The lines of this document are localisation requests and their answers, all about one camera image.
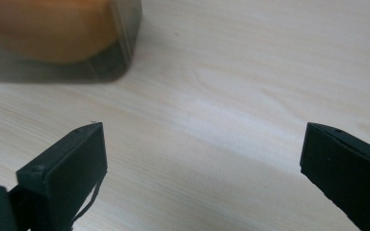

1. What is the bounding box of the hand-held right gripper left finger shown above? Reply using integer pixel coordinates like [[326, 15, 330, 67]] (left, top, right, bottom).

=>
[[15, 121, 109, 231]]

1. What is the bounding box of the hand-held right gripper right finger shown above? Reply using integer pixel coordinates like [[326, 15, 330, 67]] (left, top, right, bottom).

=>
[[300, 122, 370, 231]]

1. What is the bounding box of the translucent grey plastic container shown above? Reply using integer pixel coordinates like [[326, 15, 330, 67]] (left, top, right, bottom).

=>
[[0, 0, 144, 85]]

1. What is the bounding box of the orange rounded fruit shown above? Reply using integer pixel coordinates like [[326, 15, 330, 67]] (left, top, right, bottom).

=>
[[0, 0, 120, 64]]

